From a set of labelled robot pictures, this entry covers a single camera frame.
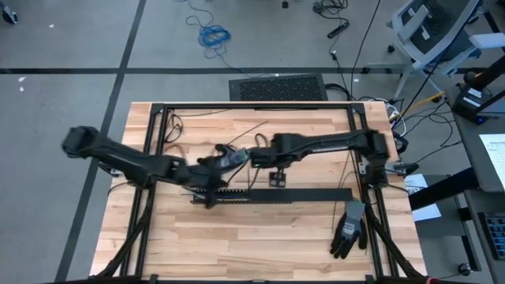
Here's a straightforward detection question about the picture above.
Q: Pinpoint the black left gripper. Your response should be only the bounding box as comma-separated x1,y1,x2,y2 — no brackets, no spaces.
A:
181,159,231,210

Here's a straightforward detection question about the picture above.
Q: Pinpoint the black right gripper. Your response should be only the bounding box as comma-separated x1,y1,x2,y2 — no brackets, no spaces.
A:
248,133,295,189

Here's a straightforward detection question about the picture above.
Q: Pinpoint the black slotted cable duct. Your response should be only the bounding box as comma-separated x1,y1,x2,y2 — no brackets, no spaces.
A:
190,187,294,206

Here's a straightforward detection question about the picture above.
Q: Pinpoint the black duct cover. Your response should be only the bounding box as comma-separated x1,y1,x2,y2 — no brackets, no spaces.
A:
247,187,354,204

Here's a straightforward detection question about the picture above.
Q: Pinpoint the grey black work glove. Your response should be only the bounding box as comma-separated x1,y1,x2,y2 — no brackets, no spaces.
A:
329,199,368,260

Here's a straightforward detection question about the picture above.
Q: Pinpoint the grey glove with green cuff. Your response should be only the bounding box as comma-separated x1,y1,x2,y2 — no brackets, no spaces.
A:
196,144,251,174

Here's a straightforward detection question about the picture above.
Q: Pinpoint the black zip tie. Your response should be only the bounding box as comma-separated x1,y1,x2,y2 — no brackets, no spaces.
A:
227,120,270,146
331,151,350,234

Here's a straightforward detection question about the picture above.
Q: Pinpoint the black perforated floor grate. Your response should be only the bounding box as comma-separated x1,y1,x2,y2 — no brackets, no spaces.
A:
228,73,329,103

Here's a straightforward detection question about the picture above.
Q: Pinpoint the white paper sheet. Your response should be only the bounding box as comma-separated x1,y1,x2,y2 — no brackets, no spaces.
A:
402,173,443,222

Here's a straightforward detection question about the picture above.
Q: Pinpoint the black power strip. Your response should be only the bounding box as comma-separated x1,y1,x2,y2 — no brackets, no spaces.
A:
326,21,350,39

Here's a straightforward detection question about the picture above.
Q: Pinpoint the black desk beam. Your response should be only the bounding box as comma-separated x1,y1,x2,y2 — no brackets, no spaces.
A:
407,167,479,211

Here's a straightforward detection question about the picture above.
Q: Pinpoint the grey desk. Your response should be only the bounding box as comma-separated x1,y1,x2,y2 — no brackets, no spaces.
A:
445,80,505,284

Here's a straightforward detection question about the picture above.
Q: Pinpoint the black box with blue light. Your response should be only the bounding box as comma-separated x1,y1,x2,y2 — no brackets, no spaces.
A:
451,84,499,125

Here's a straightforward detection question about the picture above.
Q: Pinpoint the grey office chair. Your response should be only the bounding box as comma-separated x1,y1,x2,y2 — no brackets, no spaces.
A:
366,0,505,102

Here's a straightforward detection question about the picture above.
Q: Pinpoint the white lit laptop screen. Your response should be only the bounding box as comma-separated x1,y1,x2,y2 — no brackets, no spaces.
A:
478,133,505,193

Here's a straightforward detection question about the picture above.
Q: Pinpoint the black keyboard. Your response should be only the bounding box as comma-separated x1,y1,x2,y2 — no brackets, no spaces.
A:
476,211,505,261

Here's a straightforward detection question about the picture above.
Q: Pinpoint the blue coiled floor cable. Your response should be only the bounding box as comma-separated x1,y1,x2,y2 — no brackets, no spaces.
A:
176,0,261,78

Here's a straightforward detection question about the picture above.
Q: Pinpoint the yellow floor cable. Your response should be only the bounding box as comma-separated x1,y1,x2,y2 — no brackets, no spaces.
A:
396,91,446,119

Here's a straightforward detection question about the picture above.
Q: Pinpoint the long black floor cable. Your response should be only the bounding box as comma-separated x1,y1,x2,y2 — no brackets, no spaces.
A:
349,0,383,102

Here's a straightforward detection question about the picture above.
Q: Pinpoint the black tangled floor cable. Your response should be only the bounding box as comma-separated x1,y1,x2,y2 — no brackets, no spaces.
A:
312,0,349,19

